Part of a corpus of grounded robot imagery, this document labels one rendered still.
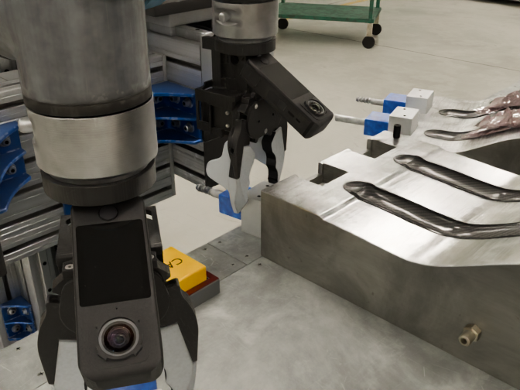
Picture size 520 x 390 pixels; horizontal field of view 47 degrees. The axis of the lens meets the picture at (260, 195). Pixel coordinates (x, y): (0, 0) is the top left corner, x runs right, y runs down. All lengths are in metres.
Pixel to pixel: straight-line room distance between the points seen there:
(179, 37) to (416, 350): 0.64
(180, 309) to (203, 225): 1.97
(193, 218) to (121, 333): 2.11
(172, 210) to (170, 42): 1.54
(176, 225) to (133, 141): 2.05
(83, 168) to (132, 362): 0.11
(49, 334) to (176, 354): 0.09
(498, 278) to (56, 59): 0.40
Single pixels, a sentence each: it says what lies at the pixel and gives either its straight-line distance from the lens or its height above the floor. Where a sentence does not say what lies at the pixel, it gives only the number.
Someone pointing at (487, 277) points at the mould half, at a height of 0.90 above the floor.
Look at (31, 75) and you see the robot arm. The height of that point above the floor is 1.11.
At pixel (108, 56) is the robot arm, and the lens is 0.34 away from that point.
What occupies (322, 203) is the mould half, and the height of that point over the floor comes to 0.89.
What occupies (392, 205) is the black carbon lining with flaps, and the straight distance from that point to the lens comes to 0.70.
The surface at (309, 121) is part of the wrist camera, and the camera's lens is 0.67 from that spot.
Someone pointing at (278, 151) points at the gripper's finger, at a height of 0.90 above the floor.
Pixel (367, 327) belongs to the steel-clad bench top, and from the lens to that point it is 0.64.
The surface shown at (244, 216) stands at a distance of 0.78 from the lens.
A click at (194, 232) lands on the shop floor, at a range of 2.35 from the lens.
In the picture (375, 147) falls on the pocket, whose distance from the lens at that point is 0.85.
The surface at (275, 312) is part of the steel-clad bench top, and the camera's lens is 0.65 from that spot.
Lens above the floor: 1.21
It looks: 28 degrees down
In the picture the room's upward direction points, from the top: straight up
